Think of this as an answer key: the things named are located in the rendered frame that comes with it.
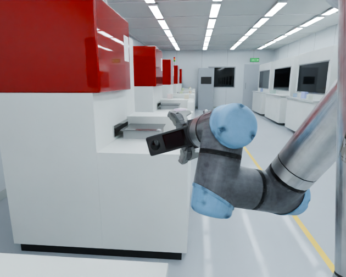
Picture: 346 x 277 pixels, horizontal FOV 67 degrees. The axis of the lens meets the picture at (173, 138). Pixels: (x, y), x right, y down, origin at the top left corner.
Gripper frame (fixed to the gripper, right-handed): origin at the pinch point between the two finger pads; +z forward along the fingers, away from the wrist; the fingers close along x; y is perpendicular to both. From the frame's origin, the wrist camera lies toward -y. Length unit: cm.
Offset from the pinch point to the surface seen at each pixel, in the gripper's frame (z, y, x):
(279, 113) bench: 593, 490, -7
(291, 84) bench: 555, 523, 64
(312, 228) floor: 127, 139, -110
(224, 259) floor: 110, 46, -97
